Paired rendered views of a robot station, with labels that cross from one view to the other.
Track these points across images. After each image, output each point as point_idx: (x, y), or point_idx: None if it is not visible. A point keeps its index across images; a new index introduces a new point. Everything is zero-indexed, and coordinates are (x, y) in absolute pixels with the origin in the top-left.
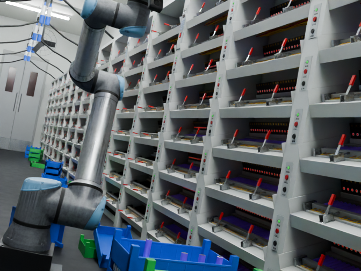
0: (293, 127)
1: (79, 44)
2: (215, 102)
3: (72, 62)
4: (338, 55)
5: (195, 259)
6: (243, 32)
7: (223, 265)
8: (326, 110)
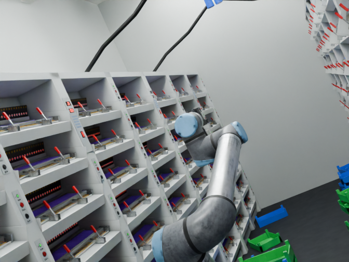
0: (130, 244)
1: (237, 169)
2: None
3: (228, 198)
4: (118, 191)
5: None
6: (34, 183)
7: None
8: (133, 224)
